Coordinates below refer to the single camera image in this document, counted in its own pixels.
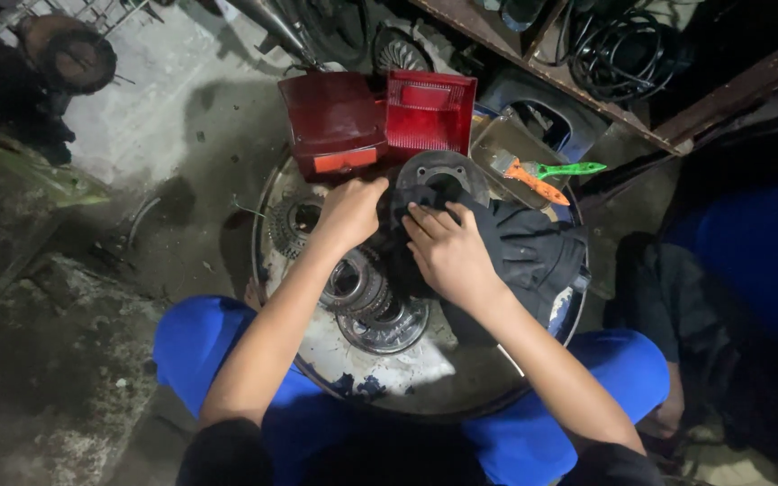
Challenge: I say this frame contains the person's left hand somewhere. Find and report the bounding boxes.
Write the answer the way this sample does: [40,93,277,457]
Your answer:
[313,177,390,255]

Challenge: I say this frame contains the person's right hand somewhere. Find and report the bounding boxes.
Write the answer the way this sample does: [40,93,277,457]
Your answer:
[400,201,509,312]

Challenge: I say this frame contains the dark grey cloth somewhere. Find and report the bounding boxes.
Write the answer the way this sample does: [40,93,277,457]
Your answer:
[375,184,593,340]

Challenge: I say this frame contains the round grey metal disc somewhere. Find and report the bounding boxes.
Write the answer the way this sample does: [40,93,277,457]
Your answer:
[396,150,491,212]

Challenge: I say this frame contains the dark red tail light housing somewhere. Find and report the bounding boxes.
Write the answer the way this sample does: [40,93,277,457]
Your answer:
[277,71,390,182]

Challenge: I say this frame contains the toothed metal sprocket gear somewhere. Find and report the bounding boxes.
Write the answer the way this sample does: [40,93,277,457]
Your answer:
[267,194,326,261]

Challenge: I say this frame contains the metal clutch basket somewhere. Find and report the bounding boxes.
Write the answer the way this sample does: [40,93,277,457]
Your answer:
[319,246,394,318]

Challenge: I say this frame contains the red ribbed tail light lens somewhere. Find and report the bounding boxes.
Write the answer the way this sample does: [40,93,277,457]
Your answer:
[385,69,479,160]

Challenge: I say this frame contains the finned engine part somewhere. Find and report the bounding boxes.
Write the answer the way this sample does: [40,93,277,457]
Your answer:
[371,19,472,77]

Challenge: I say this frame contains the rectangular metal tray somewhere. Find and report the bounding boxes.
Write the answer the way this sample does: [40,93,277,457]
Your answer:
[470,115,574,210]

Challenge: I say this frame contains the silver clutch hub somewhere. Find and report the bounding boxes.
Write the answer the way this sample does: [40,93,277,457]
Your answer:
[336,296,430,356]

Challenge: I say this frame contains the chrome metal pipe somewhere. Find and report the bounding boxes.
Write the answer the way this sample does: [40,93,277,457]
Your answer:
[226,0,330,73]

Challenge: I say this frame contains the blue plastic stool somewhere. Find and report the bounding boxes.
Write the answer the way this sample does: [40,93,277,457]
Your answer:
[477,67,610,164]

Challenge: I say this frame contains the person's blue trousers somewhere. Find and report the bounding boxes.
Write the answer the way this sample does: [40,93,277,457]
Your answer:
[153,295,671,486]

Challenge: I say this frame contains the person's black shirt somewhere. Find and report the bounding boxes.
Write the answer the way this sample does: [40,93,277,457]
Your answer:
[176,417,667,486]

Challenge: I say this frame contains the round wooden stump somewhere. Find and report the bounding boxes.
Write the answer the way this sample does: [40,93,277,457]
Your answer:
[14,13,118,96]

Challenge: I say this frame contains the green plank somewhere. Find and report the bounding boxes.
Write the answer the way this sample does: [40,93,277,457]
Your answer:
[0,127,110,207]

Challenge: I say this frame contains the large blue barrel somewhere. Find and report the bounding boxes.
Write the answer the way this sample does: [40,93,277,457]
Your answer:
[659,169,778,353]

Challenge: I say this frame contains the bent metal wire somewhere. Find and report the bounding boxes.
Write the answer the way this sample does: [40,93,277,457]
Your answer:
[230,194,268,220]

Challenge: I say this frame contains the orange handled paint brush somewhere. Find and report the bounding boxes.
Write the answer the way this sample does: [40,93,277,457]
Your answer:
[490,150,571,207]

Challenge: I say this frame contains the green handled brush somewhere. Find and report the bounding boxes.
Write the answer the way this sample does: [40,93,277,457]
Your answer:
[520,161,607,180]

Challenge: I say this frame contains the wooden shelf with black cables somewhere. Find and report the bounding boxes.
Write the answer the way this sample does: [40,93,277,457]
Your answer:
[409,0,778,156]

